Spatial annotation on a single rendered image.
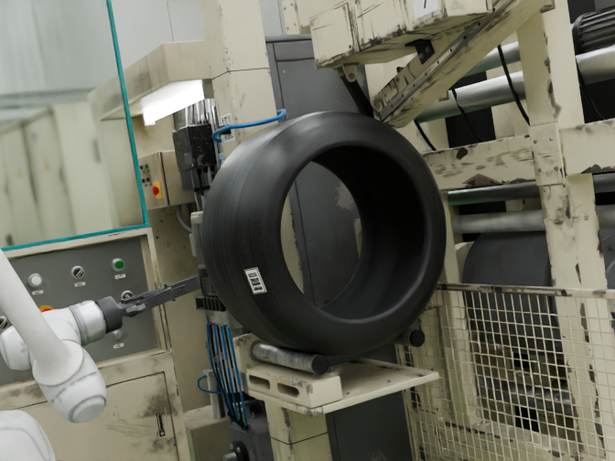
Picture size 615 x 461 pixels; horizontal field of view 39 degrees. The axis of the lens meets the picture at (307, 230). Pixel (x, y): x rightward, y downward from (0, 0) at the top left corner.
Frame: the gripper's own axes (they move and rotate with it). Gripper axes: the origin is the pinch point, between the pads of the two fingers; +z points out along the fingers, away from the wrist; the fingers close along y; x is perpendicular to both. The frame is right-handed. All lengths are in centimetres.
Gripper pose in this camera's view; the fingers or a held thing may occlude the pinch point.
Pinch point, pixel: (184, 287)
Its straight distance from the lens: 199.3
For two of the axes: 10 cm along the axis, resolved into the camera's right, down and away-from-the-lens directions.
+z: 8.4, -3.0, 4.6
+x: 2.8, 9.5, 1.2
